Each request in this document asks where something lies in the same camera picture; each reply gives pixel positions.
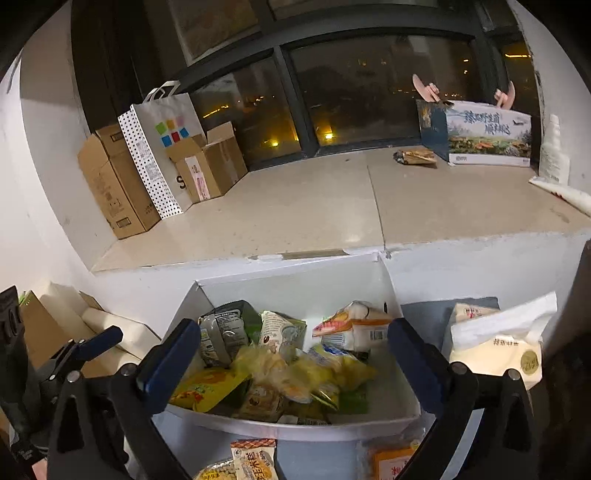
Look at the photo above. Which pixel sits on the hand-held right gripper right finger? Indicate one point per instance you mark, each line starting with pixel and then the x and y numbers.
pixel 415 364

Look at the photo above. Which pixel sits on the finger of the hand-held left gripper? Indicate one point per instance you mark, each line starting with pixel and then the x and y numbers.
pixel 99 340

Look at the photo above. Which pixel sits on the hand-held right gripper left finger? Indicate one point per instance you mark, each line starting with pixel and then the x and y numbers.
pixel 171 364

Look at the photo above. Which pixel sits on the orange snack pack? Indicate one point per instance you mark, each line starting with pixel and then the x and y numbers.
pixel 390 464

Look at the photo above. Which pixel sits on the pile of snack packets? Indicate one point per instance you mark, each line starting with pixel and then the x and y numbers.
pixel 277 369

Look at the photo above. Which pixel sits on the white cardboard box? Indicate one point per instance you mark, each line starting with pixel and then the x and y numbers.
pixel 300 286

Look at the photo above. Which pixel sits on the cream cushioned seat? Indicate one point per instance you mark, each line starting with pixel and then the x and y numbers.
pixel 111 323

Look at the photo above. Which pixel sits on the flat brown cardboard sheet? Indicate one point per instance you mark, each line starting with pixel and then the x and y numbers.
pixel 41 332

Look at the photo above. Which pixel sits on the yellow tissue pack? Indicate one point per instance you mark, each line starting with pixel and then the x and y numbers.
pixel 498 355

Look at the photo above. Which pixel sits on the green paper item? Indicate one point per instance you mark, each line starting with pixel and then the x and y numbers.
pixel 25 298

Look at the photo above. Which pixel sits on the yellow spotted snack pack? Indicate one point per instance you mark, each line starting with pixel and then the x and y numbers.
pixel 214 473

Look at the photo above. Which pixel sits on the beige striped-edge snack pack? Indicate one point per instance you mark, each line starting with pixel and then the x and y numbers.
pixel 254 457

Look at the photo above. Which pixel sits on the tall brown cardboard box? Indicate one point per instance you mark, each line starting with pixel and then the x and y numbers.
pixel 115 184

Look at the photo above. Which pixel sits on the beige window sill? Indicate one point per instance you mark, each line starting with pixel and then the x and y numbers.
pixel 323 207

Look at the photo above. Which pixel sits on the white polka-dot paper bag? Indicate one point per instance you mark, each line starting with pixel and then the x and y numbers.
pixel 161 147

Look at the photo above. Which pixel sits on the small open cardboard box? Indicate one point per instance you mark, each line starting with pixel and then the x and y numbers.
pixel 212 164

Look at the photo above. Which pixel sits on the brown crumpled wrapper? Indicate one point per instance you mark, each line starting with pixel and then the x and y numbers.
pixel 415 157

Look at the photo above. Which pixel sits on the white tube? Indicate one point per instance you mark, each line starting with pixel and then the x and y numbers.
pixel 561 189

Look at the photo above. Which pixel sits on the landscape printed box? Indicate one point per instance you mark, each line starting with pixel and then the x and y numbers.
pixel 480 136

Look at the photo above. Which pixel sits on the white plastic bottle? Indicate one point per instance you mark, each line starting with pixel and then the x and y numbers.
pixel 554 147

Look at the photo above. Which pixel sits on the pink curved plastic piece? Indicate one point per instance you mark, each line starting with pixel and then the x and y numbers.
pixel 505 97
pixel 427 87

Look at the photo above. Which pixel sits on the dark window frame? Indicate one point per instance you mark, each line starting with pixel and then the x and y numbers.
pixel 277 50

